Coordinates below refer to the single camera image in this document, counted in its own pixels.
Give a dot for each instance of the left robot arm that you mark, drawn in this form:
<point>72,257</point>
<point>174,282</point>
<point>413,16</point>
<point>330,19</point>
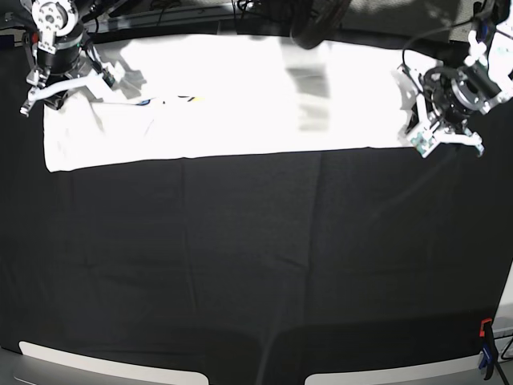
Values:
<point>490,43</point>

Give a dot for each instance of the blue clamp near right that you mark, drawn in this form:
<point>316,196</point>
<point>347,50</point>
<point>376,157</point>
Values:
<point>488,349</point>

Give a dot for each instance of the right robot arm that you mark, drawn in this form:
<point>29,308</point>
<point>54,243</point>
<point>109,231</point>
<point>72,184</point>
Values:
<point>61,24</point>

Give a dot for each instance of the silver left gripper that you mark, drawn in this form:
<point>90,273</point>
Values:
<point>445,98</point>

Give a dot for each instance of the white printed t-shirt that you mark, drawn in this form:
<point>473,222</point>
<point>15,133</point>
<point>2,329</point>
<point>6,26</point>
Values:
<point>200,95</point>

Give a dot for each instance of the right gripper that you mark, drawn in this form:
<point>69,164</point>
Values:
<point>52,78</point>

